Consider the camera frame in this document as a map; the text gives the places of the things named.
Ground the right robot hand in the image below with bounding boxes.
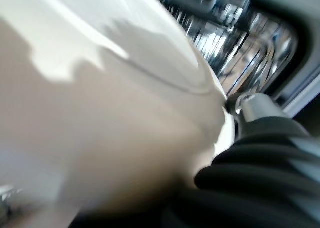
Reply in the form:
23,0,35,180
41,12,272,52
81,92,320,228

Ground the cream round plate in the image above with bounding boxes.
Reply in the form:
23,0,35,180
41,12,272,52
0,0,238,228

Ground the built-in dishwasher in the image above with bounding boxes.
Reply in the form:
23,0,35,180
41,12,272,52
146,0,320,119

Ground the dishwasher lower wire rack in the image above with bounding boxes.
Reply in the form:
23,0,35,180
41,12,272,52
161,0,299,94

